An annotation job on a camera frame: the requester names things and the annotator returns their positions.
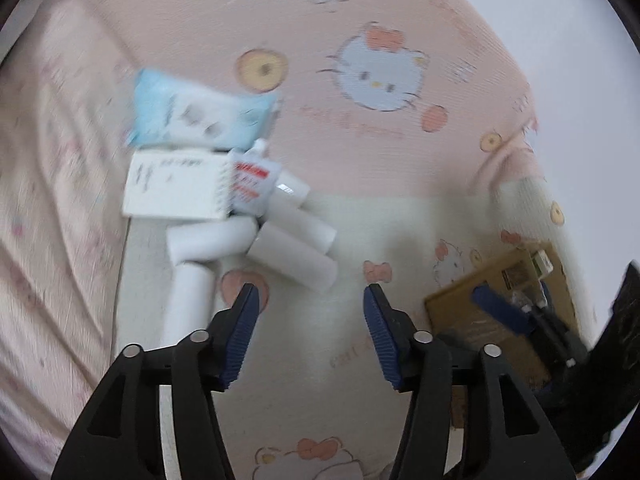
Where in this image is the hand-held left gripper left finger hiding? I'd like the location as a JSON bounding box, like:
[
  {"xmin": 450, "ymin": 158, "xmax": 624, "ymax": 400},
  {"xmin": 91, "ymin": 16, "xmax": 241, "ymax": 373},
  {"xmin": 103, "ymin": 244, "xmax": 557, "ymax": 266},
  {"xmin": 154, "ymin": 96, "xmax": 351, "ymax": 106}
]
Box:
[{"xmin": 51, "ymin": 284, "xmax": 261, "ymax": 480}]

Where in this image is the white pouch with red label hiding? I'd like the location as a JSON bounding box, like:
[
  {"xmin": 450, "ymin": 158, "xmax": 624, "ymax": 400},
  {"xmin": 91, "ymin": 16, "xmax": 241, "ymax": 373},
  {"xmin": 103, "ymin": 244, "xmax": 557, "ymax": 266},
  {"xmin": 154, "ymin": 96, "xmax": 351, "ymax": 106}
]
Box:
[{"xmin": 227, "ymin": 139, "xmax": 286, "ymax": 218}]

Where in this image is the brown cardboard box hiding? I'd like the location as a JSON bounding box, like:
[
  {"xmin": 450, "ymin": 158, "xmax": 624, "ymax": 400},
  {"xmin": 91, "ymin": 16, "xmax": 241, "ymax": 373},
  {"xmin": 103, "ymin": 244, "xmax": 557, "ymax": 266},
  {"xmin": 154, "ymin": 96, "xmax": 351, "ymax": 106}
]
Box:
[{"xmin": 424, "ymin": 241, "xmax": 581, "ymax": 391}]

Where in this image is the light blue wipes packet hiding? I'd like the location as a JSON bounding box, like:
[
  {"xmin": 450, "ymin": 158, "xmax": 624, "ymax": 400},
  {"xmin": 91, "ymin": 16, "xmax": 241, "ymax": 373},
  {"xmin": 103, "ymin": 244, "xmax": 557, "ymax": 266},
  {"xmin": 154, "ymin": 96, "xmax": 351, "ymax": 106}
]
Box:
[{"xmin": 124, "ymin": 67, "xmax": 283, "ymax": 153}]

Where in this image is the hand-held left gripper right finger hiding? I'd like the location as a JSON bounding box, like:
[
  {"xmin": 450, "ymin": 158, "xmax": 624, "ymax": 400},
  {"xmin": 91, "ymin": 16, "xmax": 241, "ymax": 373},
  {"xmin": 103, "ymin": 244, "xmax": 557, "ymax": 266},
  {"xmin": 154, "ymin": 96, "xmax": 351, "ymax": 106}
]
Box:
[{"xmin": 363, "ymin": 284, "xmax": 576, "ymax": 480}]

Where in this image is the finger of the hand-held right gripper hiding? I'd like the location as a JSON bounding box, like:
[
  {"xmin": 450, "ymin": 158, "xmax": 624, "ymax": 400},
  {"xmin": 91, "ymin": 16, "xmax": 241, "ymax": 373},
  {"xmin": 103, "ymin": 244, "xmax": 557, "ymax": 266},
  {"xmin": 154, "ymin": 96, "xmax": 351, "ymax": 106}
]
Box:
[
  {"xmin": 472, "ymin": 284, "xmax": 576, "ymax": 368},
  {"xmin": 530, "ymin": 280, "xmax": 587, "ymax": 356}
]

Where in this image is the pink bed sheet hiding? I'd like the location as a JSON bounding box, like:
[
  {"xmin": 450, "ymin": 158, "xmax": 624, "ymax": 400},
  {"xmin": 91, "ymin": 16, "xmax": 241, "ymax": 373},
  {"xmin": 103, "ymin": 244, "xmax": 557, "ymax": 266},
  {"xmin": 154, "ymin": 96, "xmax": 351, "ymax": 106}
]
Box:
[{"xmin": 0, "ymin": 0, "xmax": 133, "ymax": 466}]

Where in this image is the pink cat printed blanket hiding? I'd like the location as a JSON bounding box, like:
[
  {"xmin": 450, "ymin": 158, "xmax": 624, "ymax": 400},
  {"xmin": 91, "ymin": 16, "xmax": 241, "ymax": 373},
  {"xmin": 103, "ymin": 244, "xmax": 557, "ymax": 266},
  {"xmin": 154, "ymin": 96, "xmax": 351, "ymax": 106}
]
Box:
[{"xmin": 100, "ymin": 0, "xmax": 601, "ymax": 480}]

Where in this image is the white spiral notebook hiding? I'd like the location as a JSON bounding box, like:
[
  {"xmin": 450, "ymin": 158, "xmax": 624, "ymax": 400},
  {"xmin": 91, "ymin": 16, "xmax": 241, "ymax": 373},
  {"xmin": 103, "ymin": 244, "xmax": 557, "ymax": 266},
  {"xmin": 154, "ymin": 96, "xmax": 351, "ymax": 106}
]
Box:
[{"xmin": 121, "ymin": 147, "xmax": 236, "ymax": 221}]

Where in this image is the white foam tube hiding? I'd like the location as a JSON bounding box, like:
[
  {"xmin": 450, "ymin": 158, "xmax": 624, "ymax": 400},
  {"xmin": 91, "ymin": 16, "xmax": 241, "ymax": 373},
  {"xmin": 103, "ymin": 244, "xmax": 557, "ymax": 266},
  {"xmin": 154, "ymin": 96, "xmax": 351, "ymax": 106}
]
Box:
[
  {"xmin": 257, "ymin": 200, "xmax": 337, "ymax": 253},
  {"xmin": 246, "ymin": 222, "xmax": 337, "ymax": 293},
  {"xmin": 159, "ymin": 259, "xmax": 217, "ymax": 351},
  {"xmin": 166, "ymin": 216, "xmax": 260, "ymax": 265}
]

